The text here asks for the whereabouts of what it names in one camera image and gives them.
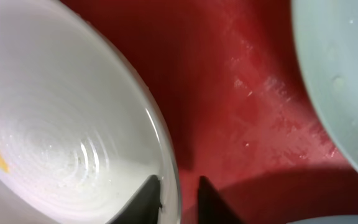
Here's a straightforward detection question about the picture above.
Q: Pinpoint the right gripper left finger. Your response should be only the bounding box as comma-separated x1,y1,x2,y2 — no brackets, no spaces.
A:
108,175,162,224

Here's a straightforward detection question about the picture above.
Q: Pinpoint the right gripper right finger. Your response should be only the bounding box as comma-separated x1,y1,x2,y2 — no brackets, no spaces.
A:
197,176,244,224

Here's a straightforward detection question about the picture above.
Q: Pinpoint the white plate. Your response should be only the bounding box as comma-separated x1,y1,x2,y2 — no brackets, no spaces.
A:
0,1,181,223

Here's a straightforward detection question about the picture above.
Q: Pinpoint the red plastic tray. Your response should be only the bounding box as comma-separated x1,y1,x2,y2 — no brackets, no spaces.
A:
65,0,358,223

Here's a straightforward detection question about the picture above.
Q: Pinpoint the light blue plate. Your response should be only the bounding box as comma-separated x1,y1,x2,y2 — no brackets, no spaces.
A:
287,215,358,224

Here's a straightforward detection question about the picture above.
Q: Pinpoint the mint green plate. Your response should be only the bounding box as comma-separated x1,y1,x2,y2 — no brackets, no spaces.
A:
291,0,358,172

